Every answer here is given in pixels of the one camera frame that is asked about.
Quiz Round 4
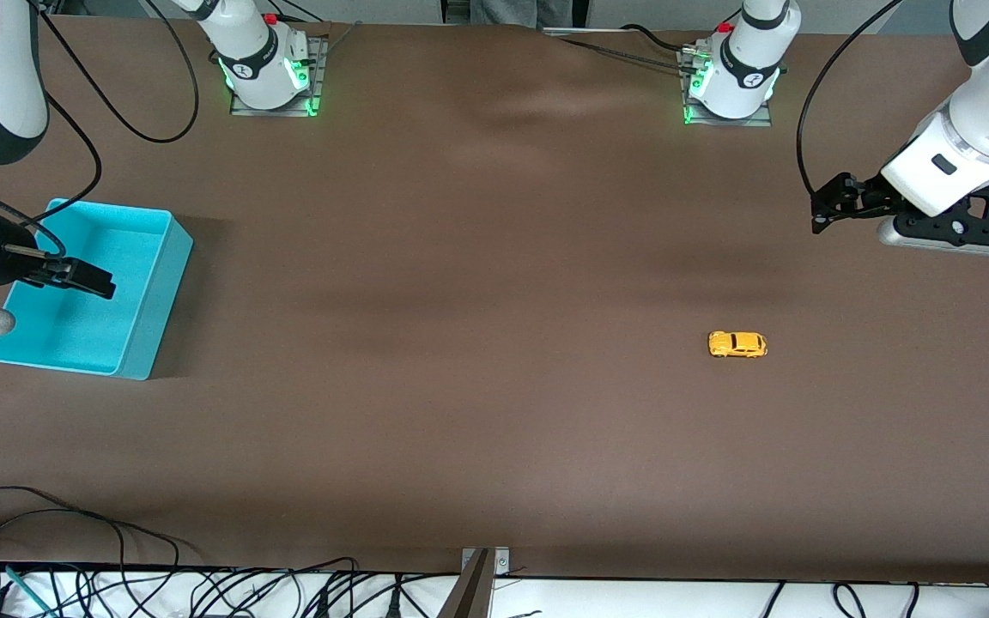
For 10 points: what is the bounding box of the grey left arm base plate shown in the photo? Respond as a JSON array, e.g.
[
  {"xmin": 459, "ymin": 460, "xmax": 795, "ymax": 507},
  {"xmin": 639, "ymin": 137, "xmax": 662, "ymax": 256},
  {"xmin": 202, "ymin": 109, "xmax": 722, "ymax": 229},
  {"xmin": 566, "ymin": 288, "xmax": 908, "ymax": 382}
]
[{"xmin": 677, "ymin": 47, "xmax": 774, "ymax": 129}]

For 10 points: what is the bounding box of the teal plastic bin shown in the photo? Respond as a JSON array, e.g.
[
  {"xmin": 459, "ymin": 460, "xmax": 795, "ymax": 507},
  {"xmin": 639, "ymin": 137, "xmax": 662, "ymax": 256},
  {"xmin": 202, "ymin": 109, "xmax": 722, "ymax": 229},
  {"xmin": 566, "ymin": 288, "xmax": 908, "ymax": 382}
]
[{"xmin": 0, "ymin": 199, "xmax": 195, "ymax": 381}]

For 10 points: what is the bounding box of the person in grey trousers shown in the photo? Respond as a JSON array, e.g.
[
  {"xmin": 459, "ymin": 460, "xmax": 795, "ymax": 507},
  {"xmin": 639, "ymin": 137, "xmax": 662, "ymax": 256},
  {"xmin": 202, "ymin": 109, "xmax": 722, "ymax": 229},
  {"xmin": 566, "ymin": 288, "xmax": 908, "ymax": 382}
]
[{"xmin": 469, "ymin": 0, "xmax": 574, "ymax": 31}]

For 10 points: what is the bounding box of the yellow toy beetle car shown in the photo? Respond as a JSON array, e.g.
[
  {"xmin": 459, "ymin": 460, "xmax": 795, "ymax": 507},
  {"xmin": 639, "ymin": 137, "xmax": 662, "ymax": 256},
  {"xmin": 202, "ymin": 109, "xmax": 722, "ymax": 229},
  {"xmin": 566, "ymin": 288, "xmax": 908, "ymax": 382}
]
[{"xmin": 707, "ymin": 330, "xmax": 768, "ymax": 359}]

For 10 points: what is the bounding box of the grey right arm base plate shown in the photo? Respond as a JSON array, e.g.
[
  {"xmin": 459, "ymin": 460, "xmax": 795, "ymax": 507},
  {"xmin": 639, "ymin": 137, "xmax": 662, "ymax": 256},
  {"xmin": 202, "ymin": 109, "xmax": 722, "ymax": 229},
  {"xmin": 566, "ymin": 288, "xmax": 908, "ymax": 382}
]
[{"xmin": 228, "ymin": 34, "xmax": 330, "ymax": 118}]

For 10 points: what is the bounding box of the black base power cable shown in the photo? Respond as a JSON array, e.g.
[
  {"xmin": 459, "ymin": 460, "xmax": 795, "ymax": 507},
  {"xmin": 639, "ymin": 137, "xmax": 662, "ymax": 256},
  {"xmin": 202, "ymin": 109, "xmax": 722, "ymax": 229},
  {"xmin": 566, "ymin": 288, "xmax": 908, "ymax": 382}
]
[{"xmin": 622, "ymin": 23, "xmax": 695, "ymax": 55}]

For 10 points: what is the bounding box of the silver table edge bracket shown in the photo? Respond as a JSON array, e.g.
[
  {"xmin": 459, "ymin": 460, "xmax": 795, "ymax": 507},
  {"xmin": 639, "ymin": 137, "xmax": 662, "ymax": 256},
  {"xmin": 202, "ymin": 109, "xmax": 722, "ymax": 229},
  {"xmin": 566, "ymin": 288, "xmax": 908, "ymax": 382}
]
[{"xmin": 460, "ymin": 547, "xmax": 511, "ymax": 578}]

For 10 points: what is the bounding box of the black right arm loop cable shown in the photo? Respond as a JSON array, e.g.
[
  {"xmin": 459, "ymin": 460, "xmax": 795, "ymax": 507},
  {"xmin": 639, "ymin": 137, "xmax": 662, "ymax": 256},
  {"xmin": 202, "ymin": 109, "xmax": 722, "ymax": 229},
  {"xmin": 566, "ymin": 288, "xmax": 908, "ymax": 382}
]
[{"xmin": 29, "ymin": 0, "xmax": 201, "ymax": 144}]

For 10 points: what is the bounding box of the teal thin cable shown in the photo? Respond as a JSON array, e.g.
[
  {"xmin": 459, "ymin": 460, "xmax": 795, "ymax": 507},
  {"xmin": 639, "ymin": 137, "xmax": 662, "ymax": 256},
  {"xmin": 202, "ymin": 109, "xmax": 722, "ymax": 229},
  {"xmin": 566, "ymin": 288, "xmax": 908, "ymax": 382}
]
[{"xmin": 5, "ymin": 565, "xmax": 56, "ymax": 618}]

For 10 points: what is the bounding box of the thin black base cable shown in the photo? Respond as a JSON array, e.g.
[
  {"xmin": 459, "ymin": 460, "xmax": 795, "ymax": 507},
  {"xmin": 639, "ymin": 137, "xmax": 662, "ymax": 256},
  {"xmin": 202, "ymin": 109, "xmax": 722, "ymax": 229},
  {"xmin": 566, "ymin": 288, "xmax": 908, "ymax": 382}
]
[{"xmin": 556, "ymin": 34, "xmax": 693, "ymax": 75}]

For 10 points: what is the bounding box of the dark metal camera post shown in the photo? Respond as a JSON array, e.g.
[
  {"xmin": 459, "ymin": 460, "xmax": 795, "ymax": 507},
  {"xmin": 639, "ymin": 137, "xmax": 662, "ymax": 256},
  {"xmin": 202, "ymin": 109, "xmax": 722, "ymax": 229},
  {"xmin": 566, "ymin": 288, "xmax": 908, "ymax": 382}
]
[{"xmin": 436, "ymin": 549, "xmax": 495, "ymax": 618}]

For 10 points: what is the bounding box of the black floor cable bundle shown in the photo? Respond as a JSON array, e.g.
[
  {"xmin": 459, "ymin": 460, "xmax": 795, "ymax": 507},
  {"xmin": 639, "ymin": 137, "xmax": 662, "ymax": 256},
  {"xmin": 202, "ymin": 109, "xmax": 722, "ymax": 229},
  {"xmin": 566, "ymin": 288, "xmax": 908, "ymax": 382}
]
[{"xmin": 57, "ymin": 556, "xmax": 461, "ymax": 618}]

